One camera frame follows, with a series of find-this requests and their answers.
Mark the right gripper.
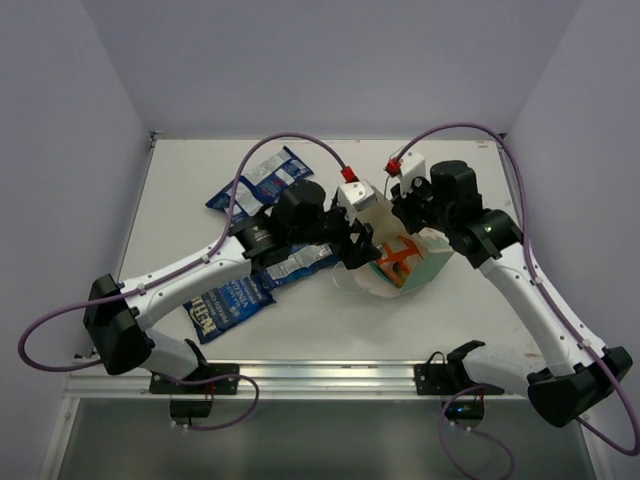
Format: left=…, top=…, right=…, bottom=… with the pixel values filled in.
left=391, top=173, right=455, bottom=236

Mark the green paper bag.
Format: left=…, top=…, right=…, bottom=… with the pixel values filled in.
left=331, top=201, right=453, bottom=298

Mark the blue white snack bag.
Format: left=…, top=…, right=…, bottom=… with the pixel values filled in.
left=241, top=146, right=314, bottom=204

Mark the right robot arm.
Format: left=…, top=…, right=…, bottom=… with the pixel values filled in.
left=386, top=158, right=633, bottom=427

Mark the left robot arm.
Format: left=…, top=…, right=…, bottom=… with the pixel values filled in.
left=83, top=180, right=380, bottom=393

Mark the orange white snack bag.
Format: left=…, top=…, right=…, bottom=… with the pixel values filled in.
left=371, top=236, right=424, bottom=289

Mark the right black control box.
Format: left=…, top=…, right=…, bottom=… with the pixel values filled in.
left=444, top=400, right=485, bottom=424

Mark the black control box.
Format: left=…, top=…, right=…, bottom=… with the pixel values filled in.
left=169, top=397, right=213, bottom=423
left=444, top=400, right=485, bottom=424

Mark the left black control box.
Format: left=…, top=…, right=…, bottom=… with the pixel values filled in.
left=169, top=397, right=213, bottom=423

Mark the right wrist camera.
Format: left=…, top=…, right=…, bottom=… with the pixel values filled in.
left=384, top=150, right=426, bottom=196

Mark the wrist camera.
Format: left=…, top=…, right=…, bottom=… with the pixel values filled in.
left=384, top=150, right=426, bottom=196
left=332, top=166, right=377, bottom=224

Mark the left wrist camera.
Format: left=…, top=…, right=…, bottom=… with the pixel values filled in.
left=332, top=166, right=377, bottom=224

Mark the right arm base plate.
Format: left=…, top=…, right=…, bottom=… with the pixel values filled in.
left=413, top=363, right=478, bottom=396

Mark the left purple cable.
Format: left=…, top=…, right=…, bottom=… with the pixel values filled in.
left=17, top=131, right=356, bottom=374

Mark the purple cable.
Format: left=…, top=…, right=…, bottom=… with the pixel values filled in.
left=397, top=120, right=640, bottom=480
left=17, top=131, right=356, bottom=374

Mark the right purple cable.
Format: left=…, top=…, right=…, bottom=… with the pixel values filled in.
left=397, top=120, right=640, bottom=480

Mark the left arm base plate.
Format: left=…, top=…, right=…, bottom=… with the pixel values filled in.
left=149, top=363, right=240, bottom=396

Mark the aluminium rail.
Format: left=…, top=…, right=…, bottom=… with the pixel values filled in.
left=64, top=350, right=546, bottom=400

